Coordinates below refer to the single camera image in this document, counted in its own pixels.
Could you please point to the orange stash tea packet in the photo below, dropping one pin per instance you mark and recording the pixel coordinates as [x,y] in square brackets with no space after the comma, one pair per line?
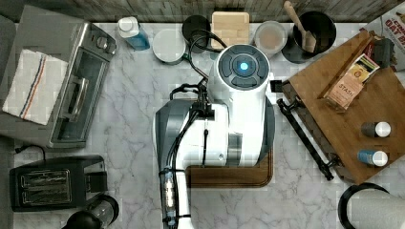
[344,91]

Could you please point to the stainless toaster oven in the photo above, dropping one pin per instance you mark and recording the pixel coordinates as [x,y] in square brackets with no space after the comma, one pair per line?
[87,49]

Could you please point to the teal canister wooden lid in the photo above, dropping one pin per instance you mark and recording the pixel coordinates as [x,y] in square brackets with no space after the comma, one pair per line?
[231,27]

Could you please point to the black drawer handle bar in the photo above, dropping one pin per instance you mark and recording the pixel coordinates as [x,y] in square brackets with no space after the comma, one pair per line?
[286,110]

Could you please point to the wooden tea box tray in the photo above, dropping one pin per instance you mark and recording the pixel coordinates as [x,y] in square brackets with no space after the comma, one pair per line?
[367,59]

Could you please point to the blue bottle white cap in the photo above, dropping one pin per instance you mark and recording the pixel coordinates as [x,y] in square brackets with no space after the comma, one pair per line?
[132,32]

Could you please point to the black two-slot toaster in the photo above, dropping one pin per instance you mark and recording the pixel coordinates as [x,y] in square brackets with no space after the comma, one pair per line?
[57,183]

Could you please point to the wooden spatula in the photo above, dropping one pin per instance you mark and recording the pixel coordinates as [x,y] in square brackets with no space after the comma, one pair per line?
[308,39]

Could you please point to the dark grey canister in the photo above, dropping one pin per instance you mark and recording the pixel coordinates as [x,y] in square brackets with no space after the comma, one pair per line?
[193,27]

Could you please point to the paper towel roll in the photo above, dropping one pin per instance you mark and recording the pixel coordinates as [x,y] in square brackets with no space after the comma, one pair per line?
[375,209]

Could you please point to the white striped dish towel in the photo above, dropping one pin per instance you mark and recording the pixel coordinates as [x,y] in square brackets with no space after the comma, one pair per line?
[36,85]

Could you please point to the wooden cutting board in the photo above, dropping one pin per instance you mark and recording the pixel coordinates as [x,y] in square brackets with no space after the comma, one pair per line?
[232,177]

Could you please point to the clear cereal jar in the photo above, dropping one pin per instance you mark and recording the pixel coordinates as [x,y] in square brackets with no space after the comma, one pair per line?
[270,37]

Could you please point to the grey spice shaker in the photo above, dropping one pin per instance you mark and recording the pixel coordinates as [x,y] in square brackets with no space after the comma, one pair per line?
[376,129]

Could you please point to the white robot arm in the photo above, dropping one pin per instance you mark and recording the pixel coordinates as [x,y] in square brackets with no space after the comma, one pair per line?
[229,123]

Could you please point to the black paper towel holder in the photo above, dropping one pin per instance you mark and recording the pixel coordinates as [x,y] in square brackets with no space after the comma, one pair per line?
[342,209]

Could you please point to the wooden drawer box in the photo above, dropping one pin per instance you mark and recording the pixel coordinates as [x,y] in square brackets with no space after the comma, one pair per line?
[339,133]

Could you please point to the blue spice shaker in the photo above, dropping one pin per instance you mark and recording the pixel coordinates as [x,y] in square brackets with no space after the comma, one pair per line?
[373,157]

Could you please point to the green enamel mug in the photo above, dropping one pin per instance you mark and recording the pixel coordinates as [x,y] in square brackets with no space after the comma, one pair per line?
[169,46]

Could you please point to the oat bar box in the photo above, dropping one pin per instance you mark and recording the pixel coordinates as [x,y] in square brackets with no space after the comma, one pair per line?
[390,27]

